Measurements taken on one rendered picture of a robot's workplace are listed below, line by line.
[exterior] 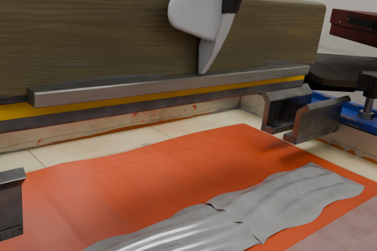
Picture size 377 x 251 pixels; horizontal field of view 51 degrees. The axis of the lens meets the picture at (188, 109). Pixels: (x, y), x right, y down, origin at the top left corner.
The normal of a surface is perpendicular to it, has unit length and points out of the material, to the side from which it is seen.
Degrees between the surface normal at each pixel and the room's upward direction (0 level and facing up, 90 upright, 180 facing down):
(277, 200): 33
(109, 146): 0
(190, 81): 91
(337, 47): 90
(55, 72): 91
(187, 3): 84
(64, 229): 0
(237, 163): 0
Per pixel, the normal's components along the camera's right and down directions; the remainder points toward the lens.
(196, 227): 0.37, -0.62
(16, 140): 0.65, 0.30
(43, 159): 0.10, -0.95
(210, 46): -0.75, 0.13
